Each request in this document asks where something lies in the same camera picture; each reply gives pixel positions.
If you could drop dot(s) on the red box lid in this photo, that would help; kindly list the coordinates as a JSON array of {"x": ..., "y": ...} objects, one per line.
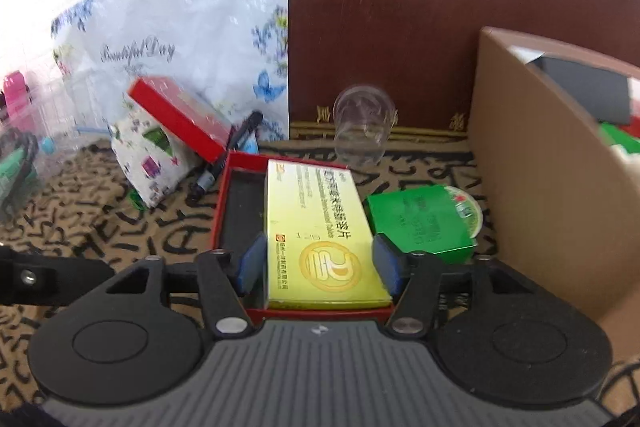
[{"x": 180, "y": 117}]

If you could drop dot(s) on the black pen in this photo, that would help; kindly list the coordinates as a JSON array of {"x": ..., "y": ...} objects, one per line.
[{"x": 209, "y": 176}]

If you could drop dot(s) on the clear plastic cup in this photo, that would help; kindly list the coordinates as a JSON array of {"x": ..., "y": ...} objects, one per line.
[{"x": 362, "y": 127}]

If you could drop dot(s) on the pink object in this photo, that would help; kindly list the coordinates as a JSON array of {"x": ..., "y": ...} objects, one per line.
[{"x": 14, "y": 93}]

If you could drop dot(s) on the white floral fabric pouch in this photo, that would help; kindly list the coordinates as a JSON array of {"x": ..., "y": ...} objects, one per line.
[{"x": 150, "y": 167}]

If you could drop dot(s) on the green cardboard box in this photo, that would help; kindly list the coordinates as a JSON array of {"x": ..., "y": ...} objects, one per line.
[{"x": 420, "y": 222}]

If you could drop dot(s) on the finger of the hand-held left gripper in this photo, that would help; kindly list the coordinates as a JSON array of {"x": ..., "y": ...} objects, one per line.
[{"x": 55, "y": 279}]

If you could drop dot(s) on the round green white tin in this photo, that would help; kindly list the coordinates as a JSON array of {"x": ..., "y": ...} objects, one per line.
[{"x": 468, "y": 208}]

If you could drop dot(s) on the brown cardboard box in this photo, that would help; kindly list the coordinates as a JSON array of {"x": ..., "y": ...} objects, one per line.
[{"x": 540, "y": 187}]

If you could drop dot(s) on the black box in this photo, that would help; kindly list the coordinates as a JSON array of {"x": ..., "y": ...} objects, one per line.
[{"x": 580, "y": 87}]

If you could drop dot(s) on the red box base black foam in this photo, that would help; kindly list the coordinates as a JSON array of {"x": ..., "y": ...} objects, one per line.
[{"x": 241, "y": 212}]

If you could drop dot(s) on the yellow medicine box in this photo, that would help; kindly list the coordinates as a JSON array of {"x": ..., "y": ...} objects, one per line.
[{"x": 320, "y": 227}]

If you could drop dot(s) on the patterned brown tablecloth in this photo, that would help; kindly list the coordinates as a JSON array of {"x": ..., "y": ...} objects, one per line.
[{"x": 120, "y": 227}]

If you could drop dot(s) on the green object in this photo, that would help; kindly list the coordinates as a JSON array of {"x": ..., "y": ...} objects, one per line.
[{"x": 15, "y": 172}]

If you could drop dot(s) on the dark brown wooden panel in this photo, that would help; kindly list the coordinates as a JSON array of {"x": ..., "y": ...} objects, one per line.
[{"x": 400, "y": 22}]

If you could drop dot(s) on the clear plastic container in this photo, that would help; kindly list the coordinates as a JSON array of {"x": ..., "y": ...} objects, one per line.
[{"x": 65, "y": 107}]

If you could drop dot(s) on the white butterfly print plastic bag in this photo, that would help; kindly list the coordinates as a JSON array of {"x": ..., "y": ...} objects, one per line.
[{"x": 200, "y": 32}]

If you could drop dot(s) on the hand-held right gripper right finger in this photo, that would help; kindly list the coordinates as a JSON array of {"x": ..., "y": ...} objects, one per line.
[{"x": 387, "y": 268}]

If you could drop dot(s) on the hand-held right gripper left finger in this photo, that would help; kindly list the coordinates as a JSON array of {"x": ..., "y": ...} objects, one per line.
[{"x": 252, "y": 263}]

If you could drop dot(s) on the green packet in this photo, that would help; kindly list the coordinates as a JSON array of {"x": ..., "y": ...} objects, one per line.
[{"x": 622, "y": 137}]

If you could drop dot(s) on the red packet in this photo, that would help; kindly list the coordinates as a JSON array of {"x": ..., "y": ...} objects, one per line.
[{"x": 635, "y": 107}]

